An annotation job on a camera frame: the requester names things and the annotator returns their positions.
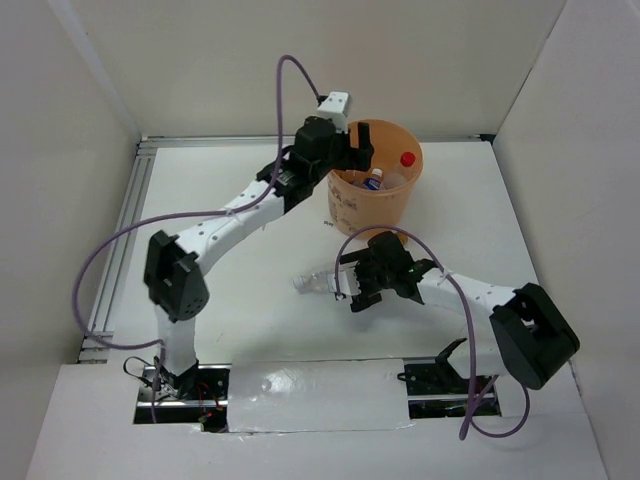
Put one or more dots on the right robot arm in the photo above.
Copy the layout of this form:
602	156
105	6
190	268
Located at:
509	331

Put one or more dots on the red label bottle red cap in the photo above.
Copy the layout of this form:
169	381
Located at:
399	175

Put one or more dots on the white taped cover sheet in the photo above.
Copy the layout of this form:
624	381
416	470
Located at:
325	396

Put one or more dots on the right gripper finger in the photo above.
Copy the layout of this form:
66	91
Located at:
364	300
354	256

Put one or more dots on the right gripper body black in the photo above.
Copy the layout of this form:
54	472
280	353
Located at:
373	278

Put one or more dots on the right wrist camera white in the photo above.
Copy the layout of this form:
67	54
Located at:
344	283

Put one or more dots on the Pocari Sweat blue label bottle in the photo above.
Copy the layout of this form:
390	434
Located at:
374	180

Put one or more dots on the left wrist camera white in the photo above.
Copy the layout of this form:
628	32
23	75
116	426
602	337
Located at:
335	108

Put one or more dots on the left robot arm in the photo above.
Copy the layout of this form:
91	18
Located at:
176	265

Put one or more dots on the clear bottle white cap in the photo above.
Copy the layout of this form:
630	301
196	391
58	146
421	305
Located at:
311	283

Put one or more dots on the orange juice bottle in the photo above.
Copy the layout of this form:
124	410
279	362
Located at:
402	238

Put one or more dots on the peach capybara plastic bin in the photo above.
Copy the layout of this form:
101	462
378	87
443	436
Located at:
352	207

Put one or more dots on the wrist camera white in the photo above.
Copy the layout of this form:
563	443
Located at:
344	283
335	108

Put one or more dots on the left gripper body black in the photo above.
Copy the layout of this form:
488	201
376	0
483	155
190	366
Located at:
342	156

